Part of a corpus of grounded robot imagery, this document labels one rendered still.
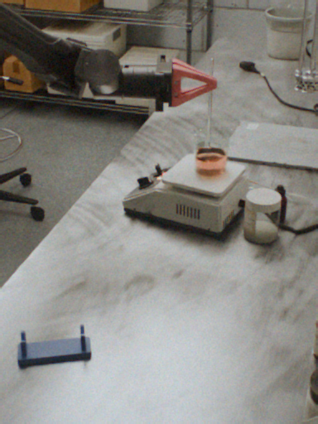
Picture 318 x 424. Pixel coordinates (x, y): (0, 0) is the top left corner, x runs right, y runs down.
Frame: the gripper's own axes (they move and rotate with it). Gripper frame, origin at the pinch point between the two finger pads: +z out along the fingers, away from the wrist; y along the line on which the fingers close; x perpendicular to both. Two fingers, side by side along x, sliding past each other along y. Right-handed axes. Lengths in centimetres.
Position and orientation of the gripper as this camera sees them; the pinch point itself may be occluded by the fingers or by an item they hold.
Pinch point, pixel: (211, 83)
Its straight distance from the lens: 117.6
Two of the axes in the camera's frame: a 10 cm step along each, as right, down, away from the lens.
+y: 0.3, -5.0, 8.6
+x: 0.0, 8.6, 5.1
